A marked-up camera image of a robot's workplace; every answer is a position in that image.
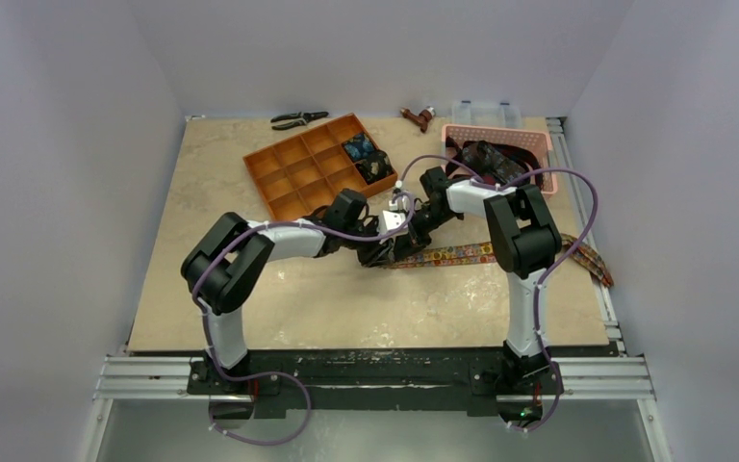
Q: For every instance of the black rolled tie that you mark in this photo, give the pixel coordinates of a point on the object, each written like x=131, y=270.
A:
x=375, y=167

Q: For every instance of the colourful patterned tie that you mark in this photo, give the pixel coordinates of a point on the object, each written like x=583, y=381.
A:
x=484, y=253

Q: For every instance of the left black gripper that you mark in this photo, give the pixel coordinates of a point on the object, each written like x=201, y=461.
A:
x=376, y=254

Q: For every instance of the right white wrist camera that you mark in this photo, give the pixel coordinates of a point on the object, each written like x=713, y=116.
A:
x=402, y=200

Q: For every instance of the pink plastic basket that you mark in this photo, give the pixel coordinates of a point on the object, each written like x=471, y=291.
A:
x=538, y=143

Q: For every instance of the dark ties in basket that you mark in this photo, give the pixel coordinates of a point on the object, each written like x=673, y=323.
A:
x=493, y=162

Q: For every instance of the blue rolled tie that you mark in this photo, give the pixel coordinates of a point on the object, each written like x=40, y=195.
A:
x=358, y=147

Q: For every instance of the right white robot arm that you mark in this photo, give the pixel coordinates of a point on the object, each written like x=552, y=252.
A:
x=524, y=239

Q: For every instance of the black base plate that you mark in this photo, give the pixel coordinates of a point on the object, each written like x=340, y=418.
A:
x=438, y=379

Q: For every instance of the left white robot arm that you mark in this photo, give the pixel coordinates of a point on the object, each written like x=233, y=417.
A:
x=224, y=268

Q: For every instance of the clear plastic organizer box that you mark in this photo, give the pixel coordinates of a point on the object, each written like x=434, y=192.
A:
x=486, y=114

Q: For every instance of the aluminium frame rail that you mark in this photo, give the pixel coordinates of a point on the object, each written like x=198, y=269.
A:
x=331, y=303

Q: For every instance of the black pliers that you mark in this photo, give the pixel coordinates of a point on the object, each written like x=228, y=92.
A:
x=293, y=120

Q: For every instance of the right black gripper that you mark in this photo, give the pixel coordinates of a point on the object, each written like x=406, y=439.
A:
x=420, y=233

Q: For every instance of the orange compartment tray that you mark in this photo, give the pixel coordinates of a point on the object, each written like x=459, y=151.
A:
x=304, y=171

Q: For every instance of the brown handled tool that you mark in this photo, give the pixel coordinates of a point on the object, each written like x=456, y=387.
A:
x=422, y=119

